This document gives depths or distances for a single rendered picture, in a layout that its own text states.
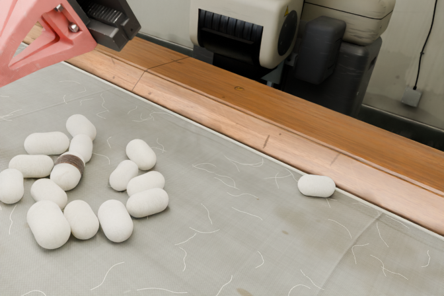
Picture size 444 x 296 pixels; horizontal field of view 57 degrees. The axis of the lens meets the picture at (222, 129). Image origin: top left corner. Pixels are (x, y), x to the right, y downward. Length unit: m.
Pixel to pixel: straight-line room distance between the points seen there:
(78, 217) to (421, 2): 2.11
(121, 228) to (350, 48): 0.96
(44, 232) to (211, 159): 0.17
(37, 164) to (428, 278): 0.30
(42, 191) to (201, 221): 0.12
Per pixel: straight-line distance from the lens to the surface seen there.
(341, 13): 1.15
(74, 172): 0.34
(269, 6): 0.89
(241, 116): 0.44
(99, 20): 0.34
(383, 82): 2.37
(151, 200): 0.31
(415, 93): 2.32
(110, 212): 0.30
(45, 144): 0.38
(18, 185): 0.33
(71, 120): 0.41
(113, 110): 0.47
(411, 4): 2.29
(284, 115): 0.45
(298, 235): 0.33
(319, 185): 0.37
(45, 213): 0.29
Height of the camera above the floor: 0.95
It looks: 28 degrees down
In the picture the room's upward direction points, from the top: 9 degrees clockwise
